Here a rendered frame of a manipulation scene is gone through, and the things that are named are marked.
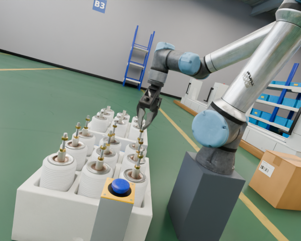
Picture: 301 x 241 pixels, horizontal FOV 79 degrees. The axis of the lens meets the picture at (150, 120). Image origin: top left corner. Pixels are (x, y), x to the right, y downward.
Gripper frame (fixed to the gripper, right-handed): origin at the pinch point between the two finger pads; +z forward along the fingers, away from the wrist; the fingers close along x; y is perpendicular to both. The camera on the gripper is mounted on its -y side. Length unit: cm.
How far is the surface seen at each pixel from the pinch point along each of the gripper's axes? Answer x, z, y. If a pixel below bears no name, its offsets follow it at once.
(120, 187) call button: -9.7, 2.2, -40.7
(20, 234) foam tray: 17, 32, -38
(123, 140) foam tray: 14.2, 17.8, 21.2
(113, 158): 3.1, 10.5, -15.7
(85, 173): 5.3, 10.7, -29.7
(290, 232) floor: -84, 35, 27
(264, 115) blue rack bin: -216, -1, 554
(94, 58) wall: 370, -29, 512
